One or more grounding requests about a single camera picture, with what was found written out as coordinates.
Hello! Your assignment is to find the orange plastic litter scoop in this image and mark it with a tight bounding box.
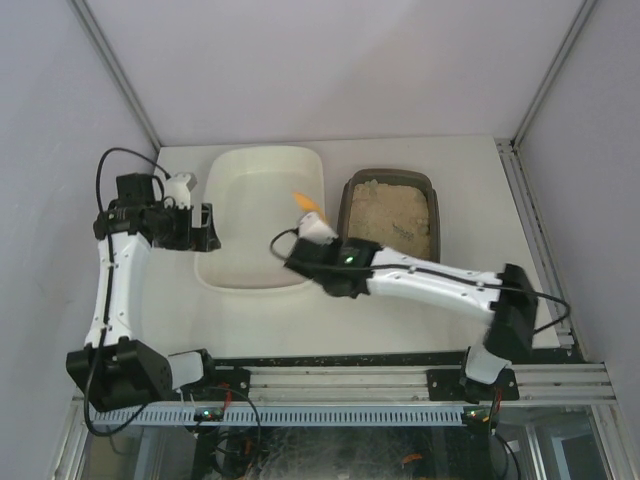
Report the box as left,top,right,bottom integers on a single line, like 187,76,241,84
293,192,327,222

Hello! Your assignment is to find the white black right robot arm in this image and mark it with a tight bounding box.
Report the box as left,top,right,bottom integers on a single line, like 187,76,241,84
284,237,539,385

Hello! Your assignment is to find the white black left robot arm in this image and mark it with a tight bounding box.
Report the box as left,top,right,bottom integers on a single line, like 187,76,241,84
66,173,221,412

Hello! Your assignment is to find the dark grey litter box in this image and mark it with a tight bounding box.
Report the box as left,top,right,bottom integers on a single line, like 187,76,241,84
337,168,441,263

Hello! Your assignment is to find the white plastic waste tub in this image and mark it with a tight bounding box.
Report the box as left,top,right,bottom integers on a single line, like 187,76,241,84
194,146,325,293

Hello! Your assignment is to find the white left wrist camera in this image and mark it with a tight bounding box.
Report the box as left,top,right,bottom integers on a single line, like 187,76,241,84
164,172,197,210

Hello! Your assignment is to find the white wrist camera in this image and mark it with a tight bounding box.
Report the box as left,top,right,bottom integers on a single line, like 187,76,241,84
164,172,197,210
297,211,338,245

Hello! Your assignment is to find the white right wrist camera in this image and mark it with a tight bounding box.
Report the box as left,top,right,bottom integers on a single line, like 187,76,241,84
297,211,338,245

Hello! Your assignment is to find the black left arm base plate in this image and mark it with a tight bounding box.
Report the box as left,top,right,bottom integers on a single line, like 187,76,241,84
168,368,251,402

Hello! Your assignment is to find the grey slotted cable duct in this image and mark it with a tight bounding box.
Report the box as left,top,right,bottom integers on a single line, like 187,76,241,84
87,405,466,427

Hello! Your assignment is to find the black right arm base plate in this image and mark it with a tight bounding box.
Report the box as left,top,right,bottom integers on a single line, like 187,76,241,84
426,368,520,404

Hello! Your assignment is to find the left aluminium corner post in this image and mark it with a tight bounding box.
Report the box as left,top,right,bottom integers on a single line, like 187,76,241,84
68,0,162,153

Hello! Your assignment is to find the aluminium corner post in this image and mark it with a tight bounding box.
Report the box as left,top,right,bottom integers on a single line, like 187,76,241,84
68,0,162,153
511,0,599,150

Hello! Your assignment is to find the aluminium mounting rail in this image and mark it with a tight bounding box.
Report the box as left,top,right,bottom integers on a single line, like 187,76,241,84
244,364,616,406

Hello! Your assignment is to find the right aluminium corner post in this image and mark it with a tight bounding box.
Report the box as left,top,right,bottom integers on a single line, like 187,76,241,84
511,0,599,150

